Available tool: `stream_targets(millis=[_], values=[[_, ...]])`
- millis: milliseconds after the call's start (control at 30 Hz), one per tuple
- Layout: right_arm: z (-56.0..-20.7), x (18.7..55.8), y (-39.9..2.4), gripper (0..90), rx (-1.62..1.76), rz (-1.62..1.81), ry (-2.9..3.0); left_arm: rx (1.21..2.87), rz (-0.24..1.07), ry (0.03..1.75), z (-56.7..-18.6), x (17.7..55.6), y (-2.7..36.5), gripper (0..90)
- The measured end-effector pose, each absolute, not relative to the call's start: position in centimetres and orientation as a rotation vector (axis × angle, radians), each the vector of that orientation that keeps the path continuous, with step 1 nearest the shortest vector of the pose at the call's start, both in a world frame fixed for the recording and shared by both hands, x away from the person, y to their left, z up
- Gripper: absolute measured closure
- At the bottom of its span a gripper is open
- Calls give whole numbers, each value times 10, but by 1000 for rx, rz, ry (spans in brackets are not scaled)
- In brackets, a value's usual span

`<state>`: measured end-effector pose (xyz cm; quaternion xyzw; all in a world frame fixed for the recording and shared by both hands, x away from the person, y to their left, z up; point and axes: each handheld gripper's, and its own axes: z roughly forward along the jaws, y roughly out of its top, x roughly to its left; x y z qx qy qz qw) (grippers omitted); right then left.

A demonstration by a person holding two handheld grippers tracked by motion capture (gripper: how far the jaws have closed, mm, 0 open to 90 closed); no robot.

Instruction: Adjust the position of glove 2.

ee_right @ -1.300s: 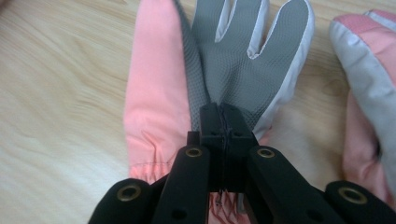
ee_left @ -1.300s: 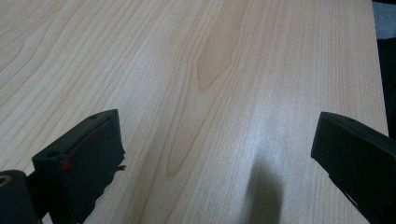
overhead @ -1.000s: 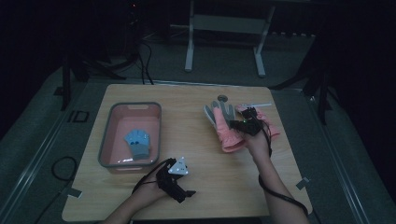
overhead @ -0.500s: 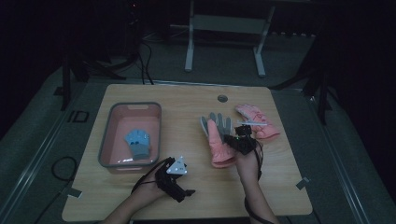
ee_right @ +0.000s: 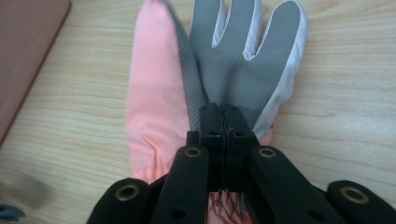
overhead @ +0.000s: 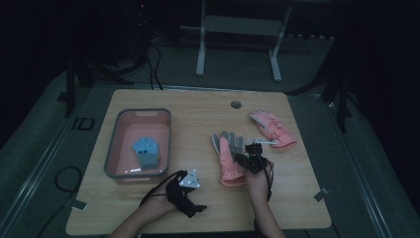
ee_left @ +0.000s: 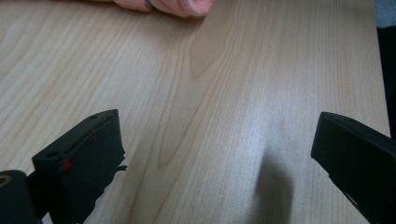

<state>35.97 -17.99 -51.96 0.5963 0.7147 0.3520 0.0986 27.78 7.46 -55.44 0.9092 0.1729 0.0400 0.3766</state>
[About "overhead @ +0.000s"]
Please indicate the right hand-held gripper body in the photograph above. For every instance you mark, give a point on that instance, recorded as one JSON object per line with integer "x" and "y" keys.
{"x": 256, "y": 162}

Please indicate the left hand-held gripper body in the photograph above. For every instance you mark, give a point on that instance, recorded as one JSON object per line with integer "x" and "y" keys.
{"x": 180, "y": 195}

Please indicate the pink glove with grey palm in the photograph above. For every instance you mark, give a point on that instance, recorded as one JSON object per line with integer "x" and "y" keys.
{"x": 229, "y": 162}

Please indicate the blue knit glove with dots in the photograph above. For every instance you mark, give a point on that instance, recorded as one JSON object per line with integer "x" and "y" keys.
{"x": 145, "y": 153}

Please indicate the plain blue knit glove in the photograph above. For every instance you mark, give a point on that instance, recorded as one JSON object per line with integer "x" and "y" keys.
{"x": 156, "y": 144}

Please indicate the pink basin with grey rim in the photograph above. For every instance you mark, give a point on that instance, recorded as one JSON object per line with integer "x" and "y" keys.
{"x": 140, "y": 132}

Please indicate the person's right hand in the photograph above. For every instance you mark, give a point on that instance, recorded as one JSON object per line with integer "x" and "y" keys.
{"x": 259, "y": 181}

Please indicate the person's left hand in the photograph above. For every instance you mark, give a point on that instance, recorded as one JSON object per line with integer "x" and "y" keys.
{"x": 158, "y": 203}

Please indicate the pink padded glove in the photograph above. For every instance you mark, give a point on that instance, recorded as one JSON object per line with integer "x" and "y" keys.
{"x": 275, "y": 129}

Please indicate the round grey table grommet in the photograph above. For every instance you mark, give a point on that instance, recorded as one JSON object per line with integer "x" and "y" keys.
{"x": 236, "y": 104}

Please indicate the grey tape piece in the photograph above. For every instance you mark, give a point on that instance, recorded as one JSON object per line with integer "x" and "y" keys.
{"x": 78, "y": 204}
{"x": 321, "y": 194}

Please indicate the black tripod stand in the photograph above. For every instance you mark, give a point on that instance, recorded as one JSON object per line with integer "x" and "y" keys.
{"x": 340, "y": 92}
{"x": 82, "y": 72}

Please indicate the white metal desk frame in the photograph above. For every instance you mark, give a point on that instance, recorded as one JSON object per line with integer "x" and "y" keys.
{"x": 242, "y": 24}

